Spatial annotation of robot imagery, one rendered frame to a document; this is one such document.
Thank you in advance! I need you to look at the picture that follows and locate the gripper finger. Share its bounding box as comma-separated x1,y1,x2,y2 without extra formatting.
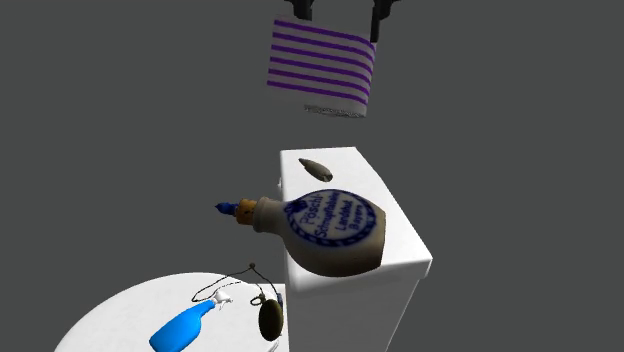
368,0,402,44
284,0,316,22

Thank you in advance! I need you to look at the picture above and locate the purple striped white box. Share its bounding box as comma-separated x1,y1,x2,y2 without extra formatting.
265,16,378,119

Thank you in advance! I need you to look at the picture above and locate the small grey oval object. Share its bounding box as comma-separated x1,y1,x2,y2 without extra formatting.
297,157,335,184

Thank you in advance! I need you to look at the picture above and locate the grey ceramic flask blue print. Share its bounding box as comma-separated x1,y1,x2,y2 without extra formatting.
214,188,388,279

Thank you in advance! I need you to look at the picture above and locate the blue spray bottle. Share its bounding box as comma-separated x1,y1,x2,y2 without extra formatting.
148,289,235,352

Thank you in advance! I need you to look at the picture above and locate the dark olive canteen with cord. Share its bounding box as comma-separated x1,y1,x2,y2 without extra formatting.
190,262,285,343

